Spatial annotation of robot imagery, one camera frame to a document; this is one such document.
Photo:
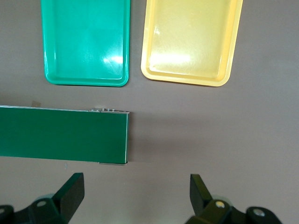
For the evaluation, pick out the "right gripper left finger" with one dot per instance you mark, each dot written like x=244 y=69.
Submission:
x=58 y=205

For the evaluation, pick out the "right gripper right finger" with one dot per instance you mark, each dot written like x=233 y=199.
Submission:
x=210 y=210

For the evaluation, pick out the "green conveyor belt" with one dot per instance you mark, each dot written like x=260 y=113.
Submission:
x=63 y=135

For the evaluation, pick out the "green plastic tray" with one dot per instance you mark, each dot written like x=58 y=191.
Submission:
x=86 y=39

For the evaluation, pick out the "yellow plastic tray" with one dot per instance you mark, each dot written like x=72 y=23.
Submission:
x=189 y=39

